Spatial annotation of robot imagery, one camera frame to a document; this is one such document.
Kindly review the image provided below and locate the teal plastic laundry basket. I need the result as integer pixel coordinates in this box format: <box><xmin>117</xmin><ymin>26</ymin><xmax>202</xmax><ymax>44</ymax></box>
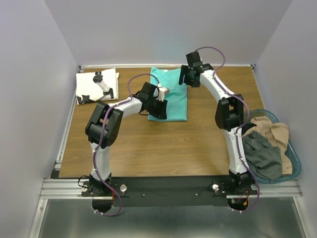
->
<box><xmin>242</xmin><ymin>109</ymin><xmax>301</xmax><ymax>183</ymax></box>

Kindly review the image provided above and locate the grey t shirt in basket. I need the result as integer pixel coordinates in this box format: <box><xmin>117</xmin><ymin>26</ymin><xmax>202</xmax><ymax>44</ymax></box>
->
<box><xmin>242</xmin><ymin>131</ymin><xmax>282</xmax><ymax>181</ymax></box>

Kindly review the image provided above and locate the aluminium front rail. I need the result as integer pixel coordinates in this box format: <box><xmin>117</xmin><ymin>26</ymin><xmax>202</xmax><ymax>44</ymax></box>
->
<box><xmin>39</xmin><ymin>179</ymin><xmax>303</xmax><ymax>199</ymax></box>

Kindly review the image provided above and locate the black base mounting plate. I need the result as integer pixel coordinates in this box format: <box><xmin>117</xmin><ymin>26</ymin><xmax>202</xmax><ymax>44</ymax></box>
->
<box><xmin>78</xmin><ymin>175</ymin><xmax>257</xmax><ymax>211</ymax></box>

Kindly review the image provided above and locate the teal t shirt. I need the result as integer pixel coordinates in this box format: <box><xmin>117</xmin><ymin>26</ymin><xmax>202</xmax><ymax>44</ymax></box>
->
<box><xmin>148</xmin><ymin>67</ymin><xmax>187</xmax><ymax>122</ymax></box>

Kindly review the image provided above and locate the folded white printed t shirt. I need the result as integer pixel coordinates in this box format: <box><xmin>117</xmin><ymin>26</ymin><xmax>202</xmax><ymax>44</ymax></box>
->
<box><xmin>76</xmin><ymin>68</ymin><xmax>119</xmax><ymax>105</ymax></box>

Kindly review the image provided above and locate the aluminium rail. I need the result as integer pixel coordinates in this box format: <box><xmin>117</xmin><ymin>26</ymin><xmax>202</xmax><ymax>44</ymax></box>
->
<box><xmin>54</xmin><ymin>94</ymin><xmax>76</xmax><ymax>170</ymax></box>
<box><xmin>79</xmin><ymin>63</ymin><xmax>256</xmax><ymax>70</ymax></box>
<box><xmin>39</xmin><ymin>179</ymin><xmax>303</xmax><ymax>199</ymax></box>

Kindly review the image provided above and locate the aluminium left side rail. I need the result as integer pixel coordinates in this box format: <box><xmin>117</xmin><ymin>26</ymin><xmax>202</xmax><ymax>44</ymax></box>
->
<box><xmin>54</xmin><ymin>94</ymin><xmax>76</xmax><ymax>170</ymax></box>

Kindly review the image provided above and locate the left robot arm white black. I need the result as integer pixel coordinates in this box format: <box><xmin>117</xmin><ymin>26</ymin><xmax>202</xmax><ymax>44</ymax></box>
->
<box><xmin>85</xmin><ymin>82</ymin><xmax>170</xmax><ymax>196</ymax></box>

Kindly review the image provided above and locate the beige t shirt in basket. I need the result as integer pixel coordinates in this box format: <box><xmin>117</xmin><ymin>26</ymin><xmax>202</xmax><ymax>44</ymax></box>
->
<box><xmin>251</xmin><ymin>116</ymin><xmax>293</xmax><ymax>175</ymax></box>

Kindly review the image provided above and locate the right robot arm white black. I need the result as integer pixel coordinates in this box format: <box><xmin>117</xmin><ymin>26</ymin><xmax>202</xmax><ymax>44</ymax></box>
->
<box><xmin>179</xmin><ymin>51</ymin><xmax>252</xmax><ymax>194</ymax></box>

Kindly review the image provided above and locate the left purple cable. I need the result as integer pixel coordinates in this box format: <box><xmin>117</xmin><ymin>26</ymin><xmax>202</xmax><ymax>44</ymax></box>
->
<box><xmin>91</xmin><ymin>73</ymin><xmax>161</xmax><ymax>217</ymax></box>

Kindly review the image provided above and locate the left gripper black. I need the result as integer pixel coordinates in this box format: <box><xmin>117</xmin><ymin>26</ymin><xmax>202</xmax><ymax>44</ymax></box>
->
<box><xmin>148</xmin><ymin>97</ymin><xmax>168</xmax><ymax>120</ymax></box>

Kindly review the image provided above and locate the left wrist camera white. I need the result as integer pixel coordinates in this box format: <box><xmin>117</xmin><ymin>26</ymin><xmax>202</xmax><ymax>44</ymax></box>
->
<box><xmin>157</xmin><ymin>87</ymin><xmax>170</xmax><ymax>102</ymax></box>

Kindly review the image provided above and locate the aluminium back rail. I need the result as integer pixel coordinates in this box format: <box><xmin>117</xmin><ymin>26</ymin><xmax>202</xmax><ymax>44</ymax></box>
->
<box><xmin>79</xmin><ymin>63</ymin><xmax>256</xmax><ymax>70</ymax></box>

